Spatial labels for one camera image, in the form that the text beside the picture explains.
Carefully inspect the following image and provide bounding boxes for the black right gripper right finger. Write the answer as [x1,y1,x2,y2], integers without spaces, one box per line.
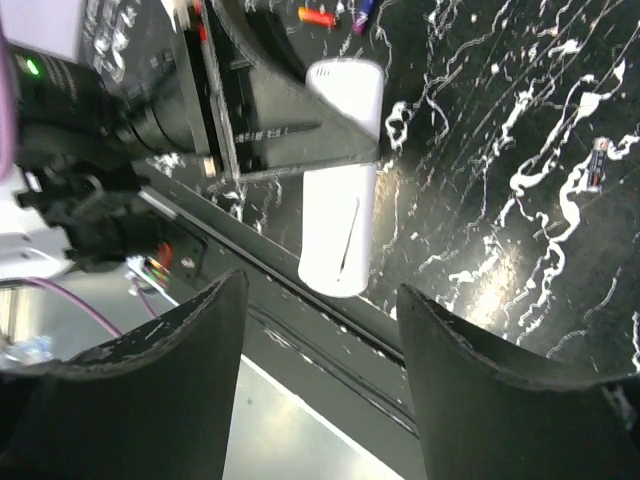
[397,285,639,479]

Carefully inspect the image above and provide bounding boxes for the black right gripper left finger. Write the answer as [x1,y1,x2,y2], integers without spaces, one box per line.
[1,270,248,480]

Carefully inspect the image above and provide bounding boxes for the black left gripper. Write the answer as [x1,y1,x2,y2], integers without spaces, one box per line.
[169,1,378,180]

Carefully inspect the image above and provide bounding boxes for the white remote control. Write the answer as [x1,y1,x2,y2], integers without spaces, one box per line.
[298,59,384,298]

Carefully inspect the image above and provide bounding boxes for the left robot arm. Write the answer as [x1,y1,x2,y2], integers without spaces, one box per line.
[1,1,378,280]

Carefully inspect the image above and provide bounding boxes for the red orange AAA battery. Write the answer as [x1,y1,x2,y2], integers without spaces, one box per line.
[298,7,337,28]

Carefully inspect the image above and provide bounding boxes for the blue purple AAA battery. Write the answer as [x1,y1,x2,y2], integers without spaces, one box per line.
[352,0,377,35]

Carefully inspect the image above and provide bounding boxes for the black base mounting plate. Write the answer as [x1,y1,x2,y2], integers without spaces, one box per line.
[137,162,426,479]

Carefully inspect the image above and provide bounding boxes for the black orange battery right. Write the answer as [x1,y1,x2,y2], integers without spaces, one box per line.
[586,137,609,193]

